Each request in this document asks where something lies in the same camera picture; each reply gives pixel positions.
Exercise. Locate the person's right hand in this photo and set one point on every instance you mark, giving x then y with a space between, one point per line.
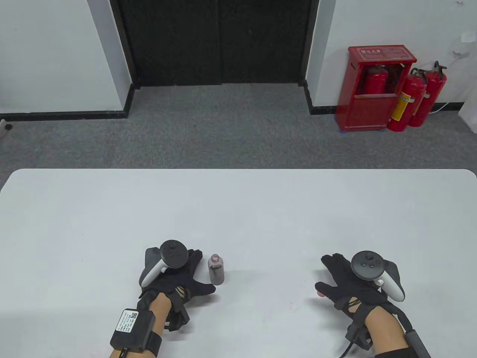
343 287

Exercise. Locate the person's left hand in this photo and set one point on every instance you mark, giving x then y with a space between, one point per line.
188 283

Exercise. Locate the clear soy sauce bottle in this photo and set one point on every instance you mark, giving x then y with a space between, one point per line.
216 274

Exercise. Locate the person's left forearm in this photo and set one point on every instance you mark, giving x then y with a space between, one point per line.
160 309

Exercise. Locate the person's right forearm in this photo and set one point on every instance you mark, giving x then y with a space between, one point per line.
387 332

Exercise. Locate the black and white right controller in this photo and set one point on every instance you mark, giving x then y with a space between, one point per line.
367 264

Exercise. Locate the black and white controller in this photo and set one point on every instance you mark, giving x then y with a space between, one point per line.
173 253
367 264

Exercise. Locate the black and white left controller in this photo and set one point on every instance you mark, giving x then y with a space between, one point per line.
173 253

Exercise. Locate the red fire extinguisher cabinet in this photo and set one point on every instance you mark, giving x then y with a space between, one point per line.
367 110

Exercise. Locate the red fire extinguisher yellow label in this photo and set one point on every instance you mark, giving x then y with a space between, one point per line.
404 104

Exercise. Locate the small black floor object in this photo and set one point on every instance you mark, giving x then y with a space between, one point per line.
6 126

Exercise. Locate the black double door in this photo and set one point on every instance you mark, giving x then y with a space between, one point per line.
216 41

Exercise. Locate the black wrist camera box labelled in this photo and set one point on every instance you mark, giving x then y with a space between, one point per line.
138 328

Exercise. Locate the black wrist camera box plain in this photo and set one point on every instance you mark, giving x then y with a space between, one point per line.
417 345

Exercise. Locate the white wall socket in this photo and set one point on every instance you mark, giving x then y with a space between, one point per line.
467 37

